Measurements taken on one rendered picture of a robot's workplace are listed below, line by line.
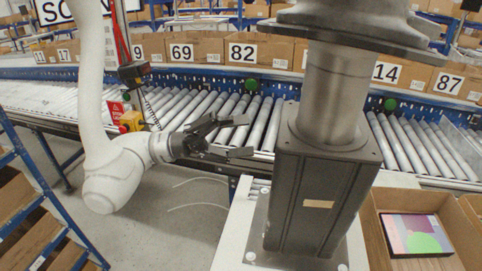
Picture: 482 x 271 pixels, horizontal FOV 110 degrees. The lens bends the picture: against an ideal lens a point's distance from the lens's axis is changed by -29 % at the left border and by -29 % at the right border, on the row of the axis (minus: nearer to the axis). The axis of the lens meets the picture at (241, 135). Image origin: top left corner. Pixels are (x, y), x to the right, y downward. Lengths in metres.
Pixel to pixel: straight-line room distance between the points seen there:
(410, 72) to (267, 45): 0.81
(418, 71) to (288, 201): 1.17
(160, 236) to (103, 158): 1.10
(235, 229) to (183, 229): 0.95
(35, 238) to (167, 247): 0.76
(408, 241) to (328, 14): 0.59
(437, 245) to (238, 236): 0.54
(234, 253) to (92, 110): 0.47
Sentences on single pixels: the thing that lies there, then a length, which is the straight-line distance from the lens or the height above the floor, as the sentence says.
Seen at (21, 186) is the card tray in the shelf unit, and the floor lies 0.80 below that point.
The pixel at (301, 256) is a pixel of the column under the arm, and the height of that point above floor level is 0.76.
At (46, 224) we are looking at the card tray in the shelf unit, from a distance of 1.10.
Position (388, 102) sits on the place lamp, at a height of 0.82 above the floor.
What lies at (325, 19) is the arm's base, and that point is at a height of 1.26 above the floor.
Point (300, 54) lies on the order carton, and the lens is 1.29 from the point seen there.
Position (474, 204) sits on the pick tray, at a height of 0.81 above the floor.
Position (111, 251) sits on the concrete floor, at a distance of 1.64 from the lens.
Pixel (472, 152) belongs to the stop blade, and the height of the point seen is 0.79.
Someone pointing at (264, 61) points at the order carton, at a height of 0.93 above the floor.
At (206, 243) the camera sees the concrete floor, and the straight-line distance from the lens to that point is 1.49.
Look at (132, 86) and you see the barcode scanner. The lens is 0.87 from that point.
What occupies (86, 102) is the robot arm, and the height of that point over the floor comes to 1.10.
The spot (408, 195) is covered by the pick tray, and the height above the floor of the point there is 0.82.
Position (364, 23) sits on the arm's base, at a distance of 0.29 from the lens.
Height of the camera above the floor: 1.29
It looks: 34 degrees down
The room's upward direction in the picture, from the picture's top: straight up
